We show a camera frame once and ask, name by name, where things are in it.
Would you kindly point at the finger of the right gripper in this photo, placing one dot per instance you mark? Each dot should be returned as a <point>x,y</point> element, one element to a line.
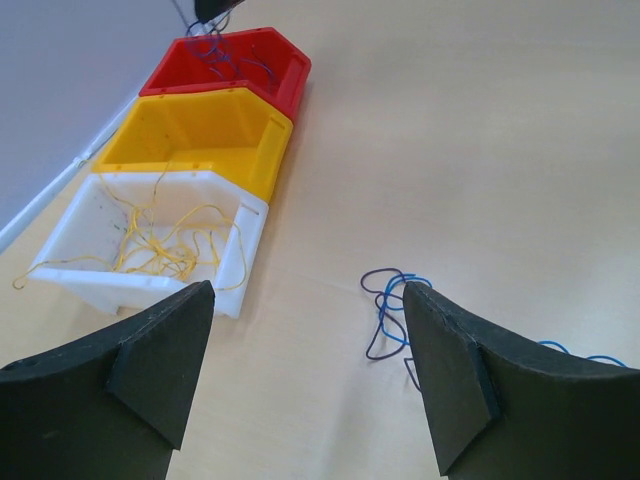
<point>213,8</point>

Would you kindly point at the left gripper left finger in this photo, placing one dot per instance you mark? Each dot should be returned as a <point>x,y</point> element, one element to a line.
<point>113,404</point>

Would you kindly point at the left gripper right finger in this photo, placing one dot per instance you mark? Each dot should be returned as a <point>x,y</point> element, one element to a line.
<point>501,406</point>

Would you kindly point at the red plastic bin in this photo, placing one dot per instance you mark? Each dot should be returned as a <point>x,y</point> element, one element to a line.
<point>261,60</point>

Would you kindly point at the yellow plastic bin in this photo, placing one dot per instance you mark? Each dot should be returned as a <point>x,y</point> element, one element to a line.
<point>232,132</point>

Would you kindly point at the white plastic bin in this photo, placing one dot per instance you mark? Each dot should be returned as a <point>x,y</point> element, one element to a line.
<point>129,240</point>

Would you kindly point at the aluminium back rail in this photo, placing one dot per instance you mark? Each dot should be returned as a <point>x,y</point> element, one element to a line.
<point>16,226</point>

